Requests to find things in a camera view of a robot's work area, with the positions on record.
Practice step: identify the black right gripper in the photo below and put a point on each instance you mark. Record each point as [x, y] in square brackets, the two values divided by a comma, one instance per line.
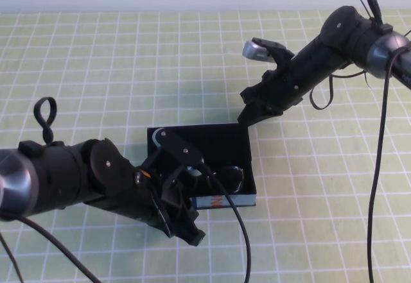
[295, 77]

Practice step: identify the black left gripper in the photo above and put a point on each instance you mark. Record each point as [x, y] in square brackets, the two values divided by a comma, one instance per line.
[144, 199]

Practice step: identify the black printed glasses case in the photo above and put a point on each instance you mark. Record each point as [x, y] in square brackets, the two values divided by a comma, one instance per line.
[224, 145]

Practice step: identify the black framed glasses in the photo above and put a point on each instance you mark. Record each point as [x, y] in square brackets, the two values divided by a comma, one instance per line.
[236, 177]

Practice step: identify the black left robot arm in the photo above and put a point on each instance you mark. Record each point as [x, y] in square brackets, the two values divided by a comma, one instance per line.
[57, 174]

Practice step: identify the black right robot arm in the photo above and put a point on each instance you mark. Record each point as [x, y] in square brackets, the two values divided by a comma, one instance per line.
[350, 36]

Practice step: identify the thin black zip tie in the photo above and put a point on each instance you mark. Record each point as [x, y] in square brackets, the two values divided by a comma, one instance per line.
[361, 2]

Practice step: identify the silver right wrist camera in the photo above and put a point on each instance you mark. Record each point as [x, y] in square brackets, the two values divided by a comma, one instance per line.
[257, 51]

